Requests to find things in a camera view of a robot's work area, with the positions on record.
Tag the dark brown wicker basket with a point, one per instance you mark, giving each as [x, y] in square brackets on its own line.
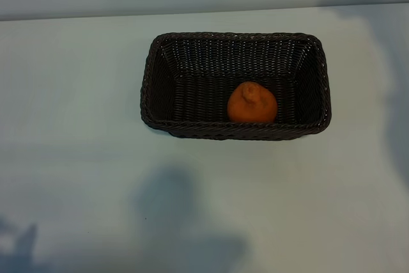
[198, 94]

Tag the orange citrus fruit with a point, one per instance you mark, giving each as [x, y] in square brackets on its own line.
[252, 106]

